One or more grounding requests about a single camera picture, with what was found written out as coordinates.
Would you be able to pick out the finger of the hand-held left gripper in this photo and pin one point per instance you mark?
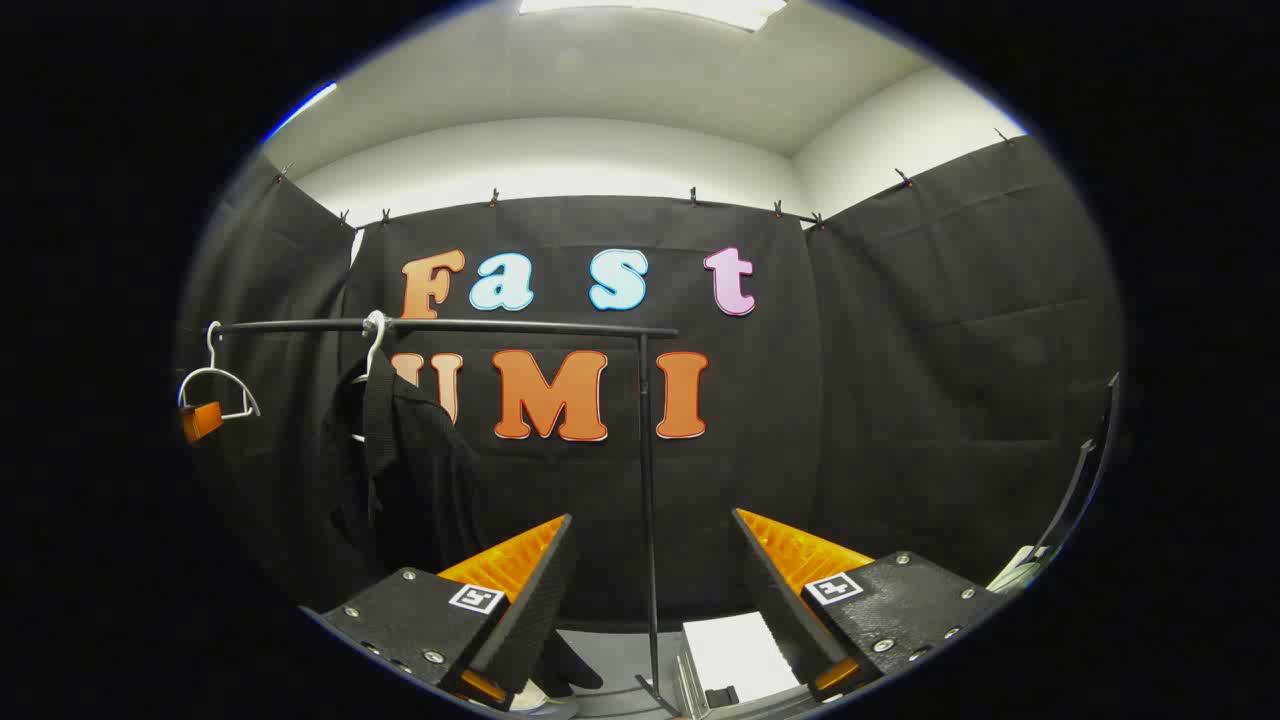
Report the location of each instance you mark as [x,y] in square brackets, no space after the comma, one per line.
[202,421]

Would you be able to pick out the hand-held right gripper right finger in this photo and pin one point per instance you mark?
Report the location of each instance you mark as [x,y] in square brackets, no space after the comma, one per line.
[780,610]

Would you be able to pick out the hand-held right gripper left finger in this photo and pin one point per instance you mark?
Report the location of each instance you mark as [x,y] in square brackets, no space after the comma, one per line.
[530,610]

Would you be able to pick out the black knit garment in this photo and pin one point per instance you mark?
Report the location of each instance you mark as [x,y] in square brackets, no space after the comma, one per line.
[420,480]

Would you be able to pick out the white plastic hanger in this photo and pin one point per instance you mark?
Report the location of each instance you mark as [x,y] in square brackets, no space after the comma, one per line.
[375,335]
[214,371]

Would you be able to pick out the black metal clothes rack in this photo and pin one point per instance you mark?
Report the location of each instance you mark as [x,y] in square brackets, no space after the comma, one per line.
[500,325]

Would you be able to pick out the white floor board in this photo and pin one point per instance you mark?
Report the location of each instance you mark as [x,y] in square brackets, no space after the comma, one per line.
[735,650]

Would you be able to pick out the dark floor object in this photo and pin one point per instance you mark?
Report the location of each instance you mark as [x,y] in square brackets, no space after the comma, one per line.
[570,668]

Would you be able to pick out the small black box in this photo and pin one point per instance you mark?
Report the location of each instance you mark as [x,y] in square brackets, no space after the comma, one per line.
[721,696]

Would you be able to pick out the ribbed metal panel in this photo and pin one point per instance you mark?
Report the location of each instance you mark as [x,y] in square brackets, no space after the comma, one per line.
[690,680]

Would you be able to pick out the black stand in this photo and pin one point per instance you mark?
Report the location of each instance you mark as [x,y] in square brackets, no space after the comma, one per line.
[1015,572]

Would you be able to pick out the black backdrop cloth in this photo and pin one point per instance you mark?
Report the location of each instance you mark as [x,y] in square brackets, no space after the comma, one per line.
[900,400]

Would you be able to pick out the ceiling light panel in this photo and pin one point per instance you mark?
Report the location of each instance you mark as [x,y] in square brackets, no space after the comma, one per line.
[700,8]

